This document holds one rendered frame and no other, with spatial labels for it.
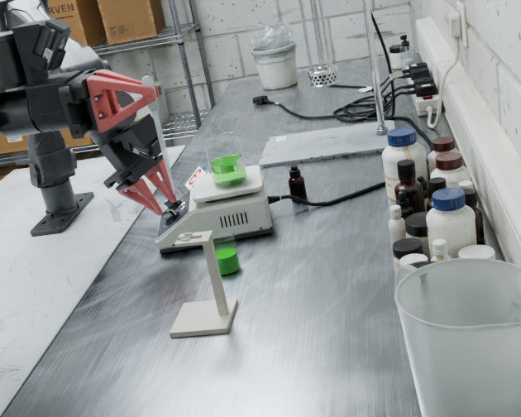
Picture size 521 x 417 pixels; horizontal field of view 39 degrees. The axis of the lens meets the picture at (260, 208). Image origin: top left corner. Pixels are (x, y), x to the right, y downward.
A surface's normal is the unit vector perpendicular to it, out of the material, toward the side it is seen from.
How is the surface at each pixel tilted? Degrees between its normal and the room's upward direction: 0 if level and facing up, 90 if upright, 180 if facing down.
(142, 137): 71
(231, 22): 90
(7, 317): 0
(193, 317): 0
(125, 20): 89
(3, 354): 0
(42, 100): 90
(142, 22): 89
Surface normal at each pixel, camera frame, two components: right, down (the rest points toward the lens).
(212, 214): 0.05, 0.36
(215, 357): -0.18, -0.91
